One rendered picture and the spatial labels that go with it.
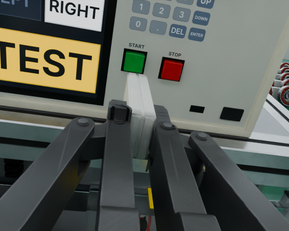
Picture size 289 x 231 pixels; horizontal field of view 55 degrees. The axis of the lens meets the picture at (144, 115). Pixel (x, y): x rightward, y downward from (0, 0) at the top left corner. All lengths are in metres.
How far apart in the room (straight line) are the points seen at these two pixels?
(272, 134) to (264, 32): 0.13
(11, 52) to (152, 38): 0.13
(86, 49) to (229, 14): 0.14
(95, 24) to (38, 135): 0.12
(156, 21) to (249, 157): 0.17
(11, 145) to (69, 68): 0.10
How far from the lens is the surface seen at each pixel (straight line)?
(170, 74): 0.28
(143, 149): 0.16
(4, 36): 0.29
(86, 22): 0.27
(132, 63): 0.27
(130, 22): 0.27
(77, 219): 0.58
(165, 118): 0.17
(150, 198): 0.29
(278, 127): 0.40
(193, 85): 0.29
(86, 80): 0.28
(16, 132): 0.29
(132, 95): 0.17
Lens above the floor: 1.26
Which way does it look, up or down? 27 degrees down
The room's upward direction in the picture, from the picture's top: 12 degrees clockwise
